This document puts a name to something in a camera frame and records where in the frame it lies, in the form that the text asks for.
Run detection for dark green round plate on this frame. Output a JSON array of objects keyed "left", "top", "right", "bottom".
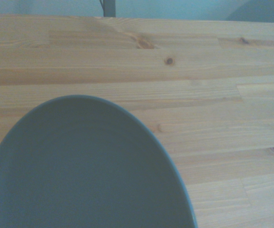
[{"left": 0, "top": 94, "right": 198, "bottom": 228}]

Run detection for black jointed camera stand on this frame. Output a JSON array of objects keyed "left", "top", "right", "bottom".
[{"left": 103, "top": 0, "right": 117, "bottom": 18}]

